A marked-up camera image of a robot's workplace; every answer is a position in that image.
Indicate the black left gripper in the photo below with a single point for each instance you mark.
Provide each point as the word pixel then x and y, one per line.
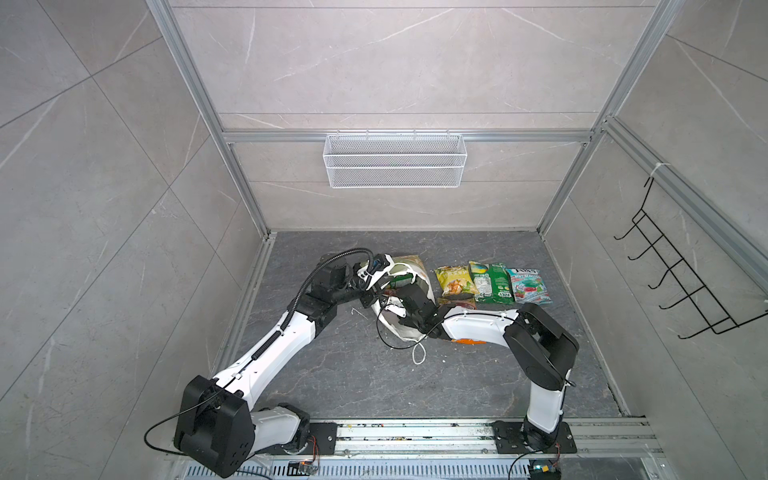
pixel 369 298

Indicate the white floral paper bag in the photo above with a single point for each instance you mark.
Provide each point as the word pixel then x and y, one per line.
pixel 408 270

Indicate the yellow chips snack bag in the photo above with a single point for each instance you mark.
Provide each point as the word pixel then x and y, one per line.
pixel 456 282

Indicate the orange snack packet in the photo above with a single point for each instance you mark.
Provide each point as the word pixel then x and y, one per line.
pixel 445 305

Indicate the green Fox's candy bag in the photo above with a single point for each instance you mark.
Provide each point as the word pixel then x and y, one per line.
pixel 492 283

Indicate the teal snack packet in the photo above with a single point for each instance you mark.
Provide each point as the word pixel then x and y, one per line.
pixel 527 286

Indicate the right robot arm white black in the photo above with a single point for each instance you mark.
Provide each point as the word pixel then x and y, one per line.
pixel 544 350

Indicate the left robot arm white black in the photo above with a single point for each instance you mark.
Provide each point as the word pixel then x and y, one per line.
pixel 218 424

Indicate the green white snack packet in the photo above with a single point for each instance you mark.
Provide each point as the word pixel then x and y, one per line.
pixel 401 280

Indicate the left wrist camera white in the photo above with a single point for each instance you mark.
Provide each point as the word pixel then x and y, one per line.
pixel 375 274

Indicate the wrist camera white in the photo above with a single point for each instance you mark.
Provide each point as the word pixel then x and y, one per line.
pixel 394 306
pixel 375 274

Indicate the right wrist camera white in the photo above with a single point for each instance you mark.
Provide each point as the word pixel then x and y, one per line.
pixel 394 306

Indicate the white wire mesh basket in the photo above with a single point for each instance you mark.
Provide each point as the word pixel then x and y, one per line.
pixel 369 161

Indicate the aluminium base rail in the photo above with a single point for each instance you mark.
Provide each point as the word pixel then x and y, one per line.
pixel 464 448

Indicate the black wire hook rack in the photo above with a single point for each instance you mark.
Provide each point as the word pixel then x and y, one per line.
pixel 678 271

